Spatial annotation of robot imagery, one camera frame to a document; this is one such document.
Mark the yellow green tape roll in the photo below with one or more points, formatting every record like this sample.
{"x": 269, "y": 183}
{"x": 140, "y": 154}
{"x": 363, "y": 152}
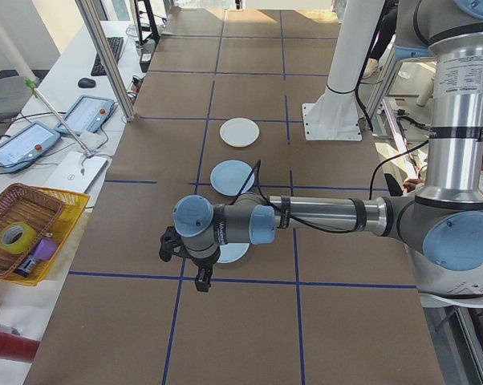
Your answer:
{"x": 5, "y": 246}

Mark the black computer keyboard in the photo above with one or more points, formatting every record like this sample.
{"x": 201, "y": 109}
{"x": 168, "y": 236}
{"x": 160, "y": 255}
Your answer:
{"x": 108, "y": 56}

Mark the light blue round plate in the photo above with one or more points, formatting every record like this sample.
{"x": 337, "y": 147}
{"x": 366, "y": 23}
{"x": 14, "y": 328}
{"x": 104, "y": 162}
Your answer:
{"x": 230, "y": 176}

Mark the red cylinder bottle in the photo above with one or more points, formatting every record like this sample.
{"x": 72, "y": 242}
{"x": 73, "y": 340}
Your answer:
{"x": 9, "y": 345}

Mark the dark blue small box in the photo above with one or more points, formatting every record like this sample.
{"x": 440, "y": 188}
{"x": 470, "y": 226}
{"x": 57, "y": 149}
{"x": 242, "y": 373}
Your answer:
{"x": 25, "y": 266}

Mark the white printed sheet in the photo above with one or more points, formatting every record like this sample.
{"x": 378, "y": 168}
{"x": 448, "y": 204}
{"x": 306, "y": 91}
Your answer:
{"x": 458, "y": 290}

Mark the black metal stand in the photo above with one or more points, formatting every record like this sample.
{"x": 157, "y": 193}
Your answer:
{"x": 149, "y": 20}

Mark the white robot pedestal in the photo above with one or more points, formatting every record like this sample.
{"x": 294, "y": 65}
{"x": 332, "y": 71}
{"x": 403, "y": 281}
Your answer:
{"x": 343, "y": 60}

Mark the thin metal rod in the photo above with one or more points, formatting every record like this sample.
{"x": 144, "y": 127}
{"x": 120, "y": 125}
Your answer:
{"x": 61, "y": 120}

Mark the white side desk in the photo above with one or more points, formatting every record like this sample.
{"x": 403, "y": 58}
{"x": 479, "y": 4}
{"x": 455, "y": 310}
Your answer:
{"x": 57, "y": 86}

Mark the black computer mouse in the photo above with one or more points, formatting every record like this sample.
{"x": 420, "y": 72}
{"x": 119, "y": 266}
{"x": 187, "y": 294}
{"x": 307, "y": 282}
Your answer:
{"x": 86, "y": 82}

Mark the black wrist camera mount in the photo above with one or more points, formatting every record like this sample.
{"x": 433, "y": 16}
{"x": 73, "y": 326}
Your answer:
{"x": 169, "y": 242}

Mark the blue grey teach pendant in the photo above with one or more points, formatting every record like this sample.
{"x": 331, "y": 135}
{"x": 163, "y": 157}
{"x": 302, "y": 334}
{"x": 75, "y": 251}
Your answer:
{"x": 23, "y": 146}
{"x": 87, "y": 114}

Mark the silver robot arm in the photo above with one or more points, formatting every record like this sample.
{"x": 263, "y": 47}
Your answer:
{"x": 325, "y": 212}

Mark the yellow plastic basket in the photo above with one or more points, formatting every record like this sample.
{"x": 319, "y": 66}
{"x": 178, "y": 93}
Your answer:
{"x": 75, "y": 204}

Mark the brown wicker basket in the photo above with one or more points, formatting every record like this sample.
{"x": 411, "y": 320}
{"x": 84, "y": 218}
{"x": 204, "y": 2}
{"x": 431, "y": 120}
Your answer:
{"x": 29, "y": 204}

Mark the person in black trousers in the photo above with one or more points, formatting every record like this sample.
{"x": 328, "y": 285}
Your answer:
{"x": 384, "y": 40}

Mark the white round plate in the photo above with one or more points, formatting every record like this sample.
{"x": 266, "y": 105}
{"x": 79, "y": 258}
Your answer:
{"x": 239, "y": 132}

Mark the aluminium extrusion post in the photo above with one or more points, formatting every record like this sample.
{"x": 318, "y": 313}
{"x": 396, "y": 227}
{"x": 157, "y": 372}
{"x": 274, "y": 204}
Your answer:
{"x": 109, "y": 64}

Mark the silver laptop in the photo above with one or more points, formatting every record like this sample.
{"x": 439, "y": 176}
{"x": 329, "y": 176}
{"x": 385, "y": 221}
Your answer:
{"x": 79, "y": 172}

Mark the grey office chair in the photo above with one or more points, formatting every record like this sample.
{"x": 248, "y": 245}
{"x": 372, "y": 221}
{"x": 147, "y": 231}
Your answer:
{"x": 5, "y": 96}

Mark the pale blue round plate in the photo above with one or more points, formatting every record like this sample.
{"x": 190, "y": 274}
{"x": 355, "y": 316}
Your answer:
{"x": 233, "y": 253}

